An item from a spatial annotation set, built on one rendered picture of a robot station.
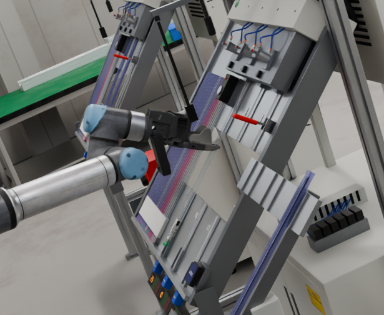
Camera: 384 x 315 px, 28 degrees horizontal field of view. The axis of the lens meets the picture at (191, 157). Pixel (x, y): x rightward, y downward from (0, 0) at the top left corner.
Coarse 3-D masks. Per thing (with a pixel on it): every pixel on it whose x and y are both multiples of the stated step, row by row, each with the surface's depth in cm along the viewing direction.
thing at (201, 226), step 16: (176, 208) 219; (192, 208) 208; (208, 208) 198; (192, 224) 203; (208, 224) 194; (224, 224) 185; (160, 240) 220; (176, 240) 209; (192, 240) 199; (208, 240) 190; (176, 256) 202; (192, 256) 195; (208, 256) 186; (176, 272) 200; (192, 288) 187
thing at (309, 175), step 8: (304, 176) 139; (312, 176) 139; (304, 184) 138; (296, 192) 140; (304, 192) 139; (296, 200) 139; (288, 208) 139; (296, 208) 139; (288, 216) 139; (280, 224) 139; (280, 232) 139; (272, 240) 140; (272, 248) 140; (264, 256) 140; (264, 264) 140; (256, 272) 140; (256, 280) 140; (248, 288) 140; (240, 296) 141; (248, 296) 140; (240, 304) 140; (232, 312) 141
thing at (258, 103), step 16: (240, 32) 231; (224, 64) 232; (256, 96) 200; (272, 96) 191; (288, 96) 182; (224, 112) 216; (240, 112) 205; (256, 112) 196; (272, 112) 186; (240, 128) 201; (256, 128) 192; (256, 144) 187
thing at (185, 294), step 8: (136, 224) 238; (144, 232) 229; (152, 248) 216; (160, 256) 209; (160, 264) 206; (168, 264) 205; (168, 272) 199; (176, 280) 193; (176, 288) 190; (184, 288) 189; (184, 296) 184
